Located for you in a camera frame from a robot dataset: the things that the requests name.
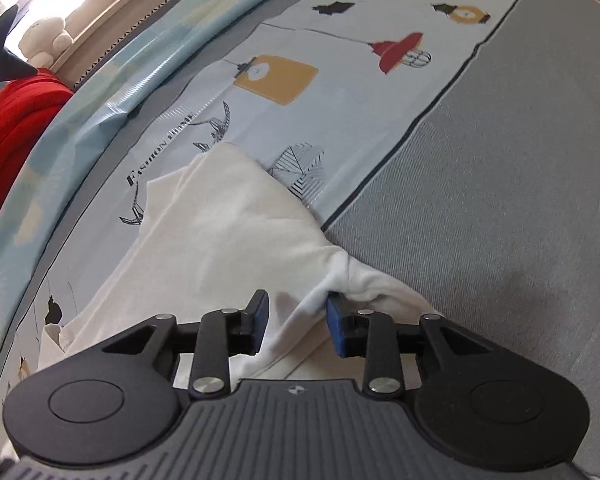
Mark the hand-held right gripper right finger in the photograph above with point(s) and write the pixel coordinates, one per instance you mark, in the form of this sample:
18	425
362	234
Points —
336	325

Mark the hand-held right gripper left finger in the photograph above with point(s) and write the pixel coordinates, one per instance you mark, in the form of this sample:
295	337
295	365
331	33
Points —
263	320

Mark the white t-shirt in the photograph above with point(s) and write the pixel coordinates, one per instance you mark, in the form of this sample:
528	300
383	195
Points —
220	220

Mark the light blue patterned quilt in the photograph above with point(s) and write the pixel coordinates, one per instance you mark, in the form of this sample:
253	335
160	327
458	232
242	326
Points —
80	125

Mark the red knit sweater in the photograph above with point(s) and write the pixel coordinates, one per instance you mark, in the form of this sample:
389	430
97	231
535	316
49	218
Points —
15	150

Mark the white plush toy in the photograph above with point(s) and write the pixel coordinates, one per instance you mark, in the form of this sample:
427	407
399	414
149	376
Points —
42	40

